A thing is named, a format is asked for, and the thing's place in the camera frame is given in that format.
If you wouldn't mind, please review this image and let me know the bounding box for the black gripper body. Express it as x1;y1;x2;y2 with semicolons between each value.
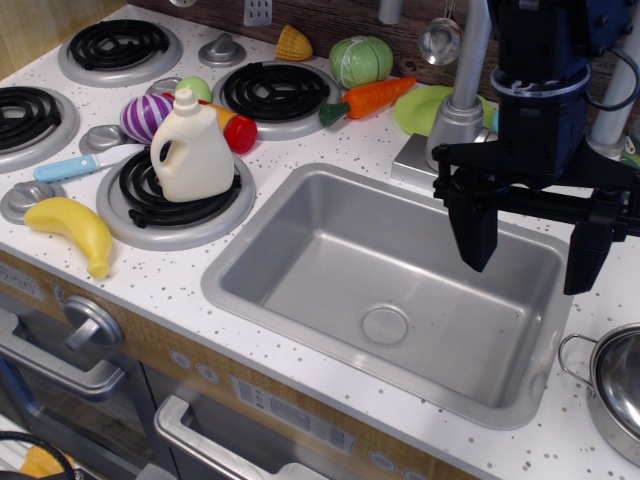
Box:
432;68;639;215

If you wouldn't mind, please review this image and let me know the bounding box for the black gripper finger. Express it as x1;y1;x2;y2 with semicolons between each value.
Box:
446;172;499;272
564;197;627;295

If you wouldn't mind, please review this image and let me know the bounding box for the cream detergent bottle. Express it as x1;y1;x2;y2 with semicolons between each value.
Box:
150;88;235;203

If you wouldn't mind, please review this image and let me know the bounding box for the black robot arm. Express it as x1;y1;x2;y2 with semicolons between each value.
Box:
427;1;639;295

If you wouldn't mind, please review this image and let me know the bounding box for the grey sink basin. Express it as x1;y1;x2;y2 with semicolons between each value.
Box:
201;163;572;429

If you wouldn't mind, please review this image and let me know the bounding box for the blue toy bowl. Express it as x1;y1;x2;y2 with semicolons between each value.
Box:
491;110;500;133

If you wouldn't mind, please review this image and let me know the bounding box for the grey vertical pole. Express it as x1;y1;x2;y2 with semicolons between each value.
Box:
587;60;639;160

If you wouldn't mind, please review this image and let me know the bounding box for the silver faucet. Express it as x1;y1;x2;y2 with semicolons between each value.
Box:
390;0;501;192

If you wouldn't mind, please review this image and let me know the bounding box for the green toy can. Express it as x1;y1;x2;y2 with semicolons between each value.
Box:
620;134;640;168

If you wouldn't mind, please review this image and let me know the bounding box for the green toy plate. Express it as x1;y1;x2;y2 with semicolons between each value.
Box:
393;85;496;137

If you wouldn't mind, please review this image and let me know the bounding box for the hanging steel ladle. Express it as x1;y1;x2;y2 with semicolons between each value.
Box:
419;0;464;66

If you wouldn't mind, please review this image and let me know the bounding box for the orange toy carrot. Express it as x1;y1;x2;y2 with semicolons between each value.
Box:
319;78;417;127

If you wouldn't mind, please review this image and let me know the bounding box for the green toy cabbage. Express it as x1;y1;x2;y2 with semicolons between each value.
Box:
329;36;394;90

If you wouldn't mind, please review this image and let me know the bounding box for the back right stove burner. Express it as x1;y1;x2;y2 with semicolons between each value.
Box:
212;61;341;141

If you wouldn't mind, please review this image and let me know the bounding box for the stove burner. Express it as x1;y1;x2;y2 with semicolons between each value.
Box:
212;61;341;141
58;19;182;88
1;86;80;173
97;150;256;251

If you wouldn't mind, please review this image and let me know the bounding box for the yellow toy corn piece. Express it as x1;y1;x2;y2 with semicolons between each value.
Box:
275;24;313;61

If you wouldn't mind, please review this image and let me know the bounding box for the red toy ketchup bottle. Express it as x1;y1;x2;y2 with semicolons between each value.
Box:
152;88;258;153

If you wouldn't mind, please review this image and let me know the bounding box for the hanging grey spatula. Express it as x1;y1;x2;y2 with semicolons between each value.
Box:
243;0;273;27

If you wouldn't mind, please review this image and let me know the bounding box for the grey stove knob back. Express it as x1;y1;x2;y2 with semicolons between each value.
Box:
198;33;246;68

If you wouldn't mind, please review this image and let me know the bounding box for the grey stove knob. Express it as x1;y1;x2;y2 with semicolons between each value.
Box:
198;33;246;68
146;77;182;95
1;180;66;224
79;124;129;154

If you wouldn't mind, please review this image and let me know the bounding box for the light green toy ball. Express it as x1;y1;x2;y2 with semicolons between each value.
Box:
175;76;212;103

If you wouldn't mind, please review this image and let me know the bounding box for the grey stove knob centre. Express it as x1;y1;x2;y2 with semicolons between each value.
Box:
146;77;182;95

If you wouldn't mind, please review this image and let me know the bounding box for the front right stove burner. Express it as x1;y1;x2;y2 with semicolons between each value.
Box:
97;150;256;251

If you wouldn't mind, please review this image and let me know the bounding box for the purple striped toy egg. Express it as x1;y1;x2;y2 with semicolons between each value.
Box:
120;94;173;144

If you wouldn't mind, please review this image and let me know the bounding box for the grey stove knob middle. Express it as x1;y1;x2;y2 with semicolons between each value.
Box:
79;124;129;154

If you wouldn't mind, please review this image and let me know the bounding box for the yellow toy banana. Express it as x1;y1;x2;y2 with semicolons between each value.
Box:
24;197;112;280

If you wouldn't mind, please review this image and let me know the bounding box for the back left stove burner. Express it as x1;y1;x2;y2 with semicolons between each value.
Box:
58;19;182;88

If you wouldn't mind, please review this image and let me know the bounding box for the grey oven dial knob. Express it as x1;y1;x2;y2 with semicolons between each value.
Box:
62;295;124;351

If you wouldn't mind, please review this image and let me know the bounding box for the front left stove burner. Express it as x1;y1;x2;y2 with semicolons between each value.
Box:
1;86;80;173

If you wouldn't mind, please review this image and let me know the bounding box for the grey stove knob front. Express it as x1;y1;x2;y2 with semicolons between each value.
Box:
1;180;66;224

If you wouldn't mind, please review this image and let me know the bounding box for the grey dishwasher door handle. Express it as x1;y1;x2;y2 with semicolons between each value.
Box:
153;394;281;480

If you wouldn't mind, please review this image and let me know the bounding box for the blue handled toy knife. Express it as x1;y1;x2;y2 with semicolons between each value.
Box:
33;144;145;183

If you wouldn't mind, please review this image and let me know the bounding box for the grey oven door handle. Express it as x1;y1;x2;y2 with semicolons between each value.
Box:
1;308;127;401

